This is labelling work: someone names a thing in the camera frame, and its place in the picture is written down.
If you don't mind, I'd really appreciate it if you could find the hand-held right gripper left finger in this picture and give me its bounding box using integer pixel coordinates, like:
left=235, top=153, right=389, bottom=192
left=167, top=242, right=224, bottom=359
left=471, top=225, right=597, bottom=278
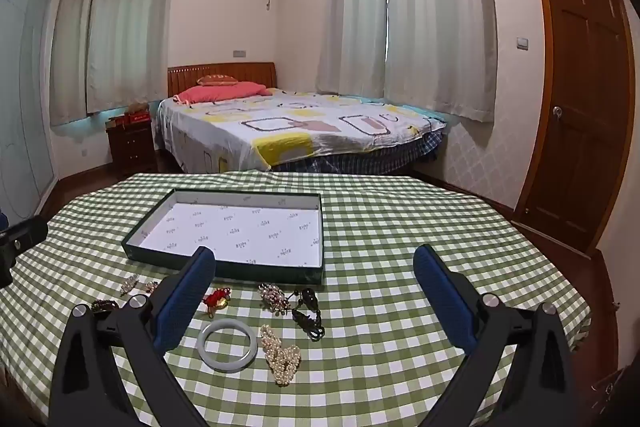
left=48, top=246, right=217, bottom=427

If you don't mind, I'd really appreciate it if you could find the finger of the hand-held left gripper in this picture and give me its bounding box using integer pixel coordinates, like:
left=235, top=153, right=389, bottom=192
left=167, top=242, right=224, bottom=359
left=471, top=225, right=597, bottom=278
left=0, top=216, right=49, bottom=259

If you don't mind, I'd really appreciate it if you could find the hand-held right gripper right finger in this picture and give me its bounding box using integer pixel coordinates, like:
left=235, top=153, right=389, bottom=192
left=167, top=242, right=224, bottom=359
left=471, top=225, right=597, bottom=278
left=412, top=243, right=581, bottom=427

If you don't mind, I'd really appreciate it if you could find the white jade bangle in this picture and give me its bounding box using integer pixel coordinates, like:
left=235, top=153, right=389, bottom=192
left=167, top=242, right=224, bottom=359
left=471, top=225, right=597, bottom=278
left=196, top=321, right=259, bottom=374

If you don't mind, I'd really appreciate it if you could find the dark green tray white lining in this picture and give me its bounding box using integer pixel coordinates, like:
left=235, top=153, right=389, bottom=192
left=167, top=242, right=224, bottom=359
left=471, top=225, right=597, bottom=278
left=121, top=188, right=327, bottom=286

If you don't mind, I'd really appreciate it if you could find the cream pearl necklace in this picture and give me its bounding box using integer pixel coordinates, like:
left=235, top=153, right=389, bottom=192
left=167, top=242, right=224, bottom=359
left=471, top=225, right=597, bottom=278
left=259, top=324, right=302, bottom=386

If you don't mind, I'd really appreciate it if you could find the red gold charm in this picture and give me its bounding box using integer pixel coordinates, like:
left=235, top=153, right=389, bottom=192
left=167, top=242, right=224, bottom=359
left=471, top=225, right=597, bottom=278
left=202, top=287, right=234, bottom=312

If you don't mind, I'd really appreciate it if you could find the green checked tablecloth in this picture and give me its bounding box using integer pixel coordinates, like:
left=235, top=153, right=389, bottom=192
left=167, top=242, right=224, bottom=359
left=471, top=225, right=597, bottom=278
left=0, top=172, right=593, bottom=427

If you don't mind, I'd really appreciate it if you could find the frosted glass wardrobe door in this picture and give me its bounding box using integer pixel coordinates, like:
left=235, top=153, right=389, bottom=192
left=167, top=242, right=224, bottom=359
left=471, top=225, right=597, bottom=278
left=0, top=0, right=61, bottom=218

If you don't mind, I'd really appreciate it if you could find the dark wooden nightstand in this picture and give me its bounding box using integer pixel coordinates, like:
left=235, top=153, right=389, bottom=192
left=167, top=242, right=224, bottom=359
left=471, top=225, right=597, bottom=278
left=106, top=119, right=157, bottom=178

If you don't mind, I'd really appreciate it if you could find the blue plaid bed skirt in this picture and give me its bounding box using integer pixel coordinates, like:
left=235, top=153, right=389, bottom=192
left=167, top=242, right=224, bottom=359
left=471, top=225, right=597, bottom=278
left=272, top=129, right=446, bottom=174

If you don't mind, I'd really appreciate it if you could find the red box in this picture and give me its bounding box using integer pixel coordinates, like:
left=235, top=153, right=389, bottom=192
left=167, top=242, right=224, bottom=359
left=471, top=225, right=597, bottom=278
left=107, top=112, right=150, bottom=128

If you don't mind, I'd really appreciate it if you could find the narrow white curtain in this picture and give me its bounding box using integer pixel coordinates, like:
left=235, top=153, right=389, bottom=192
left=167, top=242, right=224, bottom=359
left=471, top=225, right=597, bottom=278
left=50, top=0, right=118, bottom=126
left=317, top=0, right=388, bottom=95

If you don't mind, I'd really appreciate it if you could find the patterned white bed sheet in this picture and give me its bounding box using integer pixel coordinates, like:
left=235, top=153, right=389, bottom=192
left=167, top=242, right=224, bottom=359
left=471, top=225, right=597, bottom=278
left=157, top=88, right=447, bottom=172

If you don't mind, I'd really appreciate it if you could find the pink pillow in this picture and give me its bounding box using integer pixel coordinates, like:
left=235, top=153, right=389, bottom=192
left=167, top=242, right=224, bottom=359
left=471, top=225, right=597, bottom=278
left=171, top=82, right=273, bottom=105

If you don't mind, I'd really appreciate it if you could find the brown wooden door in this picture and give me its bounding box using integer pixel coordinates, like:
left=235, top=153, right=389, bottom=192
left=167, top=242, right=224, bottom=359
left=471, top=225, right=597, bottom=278
left=512, top=0, right=636, bottom=258

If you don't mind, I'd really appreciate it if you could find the wide white curtain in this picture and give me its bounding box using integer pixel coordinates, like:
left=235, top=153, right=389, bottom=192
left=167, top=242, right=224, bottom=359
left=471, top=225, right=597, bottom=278
left=382, top=0, right=498, bottom=122
left=86, top=0, right=176, bottom=115

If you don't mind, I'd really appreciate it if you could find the wooden headboard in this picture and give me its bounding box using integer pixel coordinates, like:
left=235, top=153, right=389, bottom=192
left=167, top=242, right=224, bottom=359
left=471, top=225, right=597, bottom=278
left=166, top=62, right=277, bottom=100

